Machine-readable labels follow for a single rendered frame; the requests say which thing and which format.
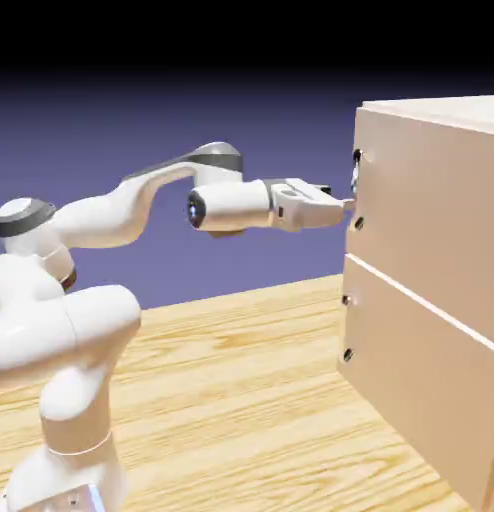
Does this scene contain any light wood cabinet door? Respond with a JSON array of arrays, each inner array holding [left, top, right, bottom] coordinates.
[[344, 106, 494, 352], [336, 254, 494, 512]]

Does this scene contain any light wood cabinet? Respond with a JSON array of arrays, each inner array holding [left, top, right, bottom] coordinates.
[[336, 94, 494, 512]]

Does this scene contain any curved metal door handle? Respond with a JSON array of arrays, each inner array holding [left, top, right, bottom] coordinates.
[[340, 293, 356, 364], [349, 148, 367, 234]]

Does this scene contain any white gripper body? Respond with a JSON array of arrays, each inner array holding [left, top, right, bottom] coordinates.
[[285, 177, 347, 233]]

